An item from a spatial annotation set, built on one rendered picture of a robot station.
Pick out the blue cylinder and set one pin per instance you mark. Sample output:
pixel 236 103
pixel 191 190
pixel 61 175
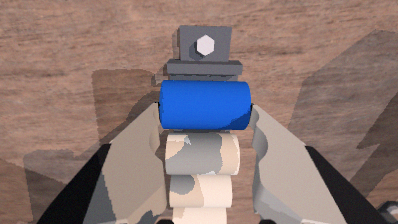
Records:
pixel 208 105

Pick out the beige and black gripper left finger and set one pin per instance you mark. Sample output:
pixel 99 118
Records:
pixel 122 183

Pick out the cream cylinder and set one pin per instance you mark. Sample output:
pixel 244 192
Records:
pixel 202 154
pixel 199 215
pixel 204 191

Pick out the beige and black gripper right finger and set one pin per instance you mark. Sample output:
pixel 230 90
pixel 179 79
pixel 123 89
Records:
pixel 295 184

